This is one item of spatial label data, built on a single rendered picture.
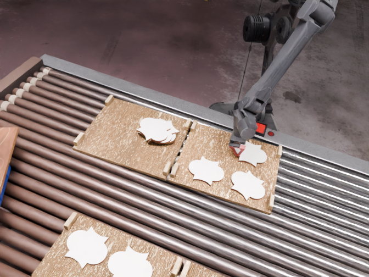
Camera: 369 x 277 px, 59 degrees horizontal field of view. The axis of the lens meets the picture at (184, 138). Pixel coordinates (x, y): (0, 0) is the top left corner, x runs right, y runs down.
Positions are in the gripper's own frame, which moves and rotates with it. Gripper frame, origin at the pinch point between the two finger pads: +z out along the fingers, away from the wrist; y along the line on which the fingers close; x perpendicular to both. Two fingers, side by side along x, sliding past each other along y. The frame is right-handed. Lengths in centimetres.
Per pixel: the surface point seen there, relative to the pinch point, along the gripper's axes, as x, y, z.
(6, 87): 109, -10, -21
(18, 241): 58, -68, -8
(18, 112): 97, -18, -16
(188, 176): 15.6, -21.5, -1.2
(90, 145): 58, -24, -10
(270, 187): -15.7, -13.3, 5.1
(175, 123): 30.6, 3.4, -4.6
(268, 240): -18.7, -34.9, 7.8
